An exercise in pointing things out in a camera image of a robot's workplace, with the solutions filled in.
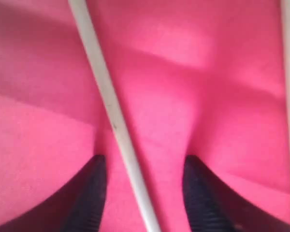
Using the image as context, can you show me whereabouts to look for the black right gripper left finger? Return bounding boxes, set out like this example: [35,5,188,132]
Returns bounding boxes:
[0,155,107,232]

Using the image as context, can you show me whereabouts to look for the red tablecloth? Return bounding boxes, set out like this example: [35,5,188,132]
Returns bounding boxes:
[0,0,290,232]

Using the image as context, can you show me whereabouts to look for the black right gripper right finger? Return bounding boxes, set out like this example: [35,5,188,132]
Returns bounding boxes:
[182,155,290,232]

